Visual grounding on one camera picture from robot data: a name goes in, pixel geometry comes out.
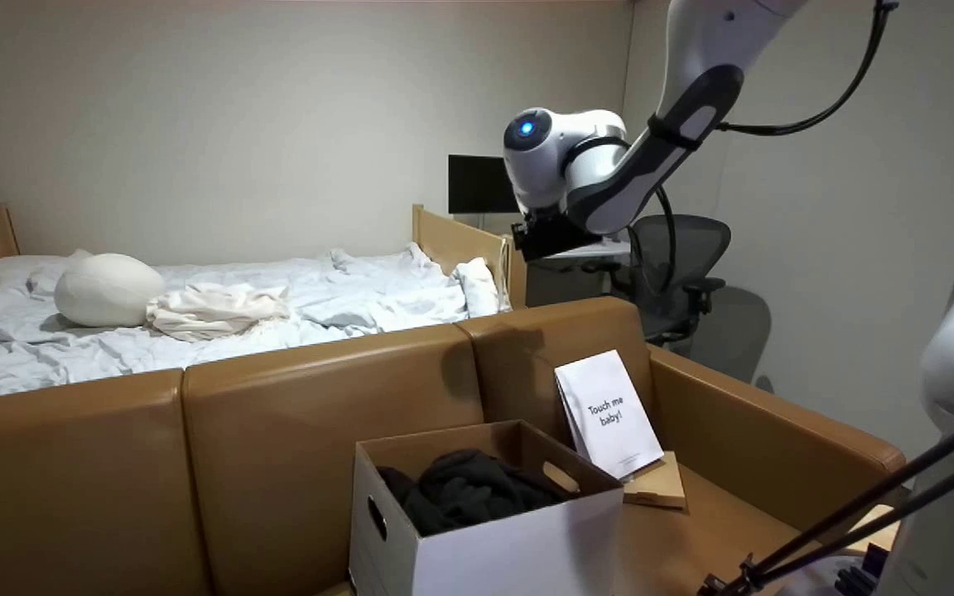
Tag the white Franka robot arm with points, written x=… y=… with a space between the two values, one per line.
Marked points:
x=596 y=154

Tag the cream crumpled cloth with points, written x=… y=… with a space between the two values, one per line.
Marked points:
x=213 y=312

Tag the black cloth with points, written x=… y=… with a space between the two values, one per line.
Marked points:
x=465 y=484

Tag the brown kraft book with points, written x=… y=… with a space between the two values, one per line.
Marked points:
x=661 y=484

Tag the white cardboard box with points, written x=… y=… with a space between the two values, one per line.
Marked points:
x=497 y=558

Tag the black tripod stand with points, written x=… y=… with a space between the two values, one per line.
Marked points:
x=886 y=502

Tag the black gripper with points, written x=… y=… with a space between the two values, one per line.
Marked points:
x=553 y=232

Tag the white towel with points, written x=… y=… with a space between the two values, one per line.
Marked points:
x=479 y=286

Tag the black computer monitor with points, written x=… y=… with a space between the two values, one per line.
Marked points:
x=479 y=185

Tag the grey mesh office chair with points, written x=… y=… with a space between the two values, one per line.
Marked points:
x=710 y=298

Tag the tan leather sofa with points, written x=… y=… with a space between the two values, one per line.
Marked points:
x=257 y=464

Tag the wooden bed with white bedding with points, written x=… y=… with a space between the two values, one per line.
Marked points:
x=311 y=298

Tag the white paper sheet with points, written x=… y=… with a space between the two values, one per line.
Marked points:
x=612 y=415

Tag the flat white pillow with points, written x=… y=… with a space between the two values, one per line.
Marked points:
x=9 y=268

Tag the round white pillow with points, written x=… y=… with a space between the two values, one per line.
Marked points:
x=108 y=289

